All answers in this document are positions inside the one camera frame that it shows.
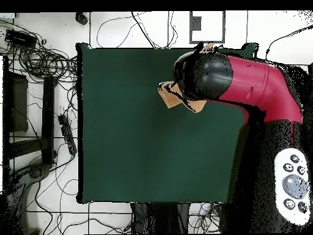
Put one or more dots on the tan terry towel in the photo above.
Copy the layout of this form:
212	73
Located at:
171	100

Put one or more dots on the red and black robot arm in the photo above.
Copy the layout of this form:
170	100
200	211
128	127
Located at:
256	80

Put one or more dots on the dark green table cloth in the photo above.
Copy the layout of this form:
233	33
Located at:
122	134

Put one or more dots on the black power strip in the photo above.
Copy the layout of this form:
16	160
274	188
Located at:
67	132

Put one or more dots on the dark grey stand base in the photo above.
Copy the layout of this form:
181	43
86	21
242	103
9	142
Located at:
36	171

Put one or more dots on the small black round device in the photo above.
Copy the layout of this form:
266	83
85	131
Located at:
82	19

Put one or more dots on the black adapter box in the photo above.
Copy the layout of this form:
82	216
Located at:
19	38

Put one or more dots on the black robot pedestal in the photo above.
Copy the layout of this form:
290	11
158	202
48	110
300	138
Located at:
159	217

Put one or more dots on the black frame stand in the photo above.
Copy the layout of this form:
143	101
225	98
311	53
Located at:
47	117

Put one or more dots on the grey square frame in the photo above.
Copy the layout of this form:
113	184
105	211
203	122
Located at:
195	23

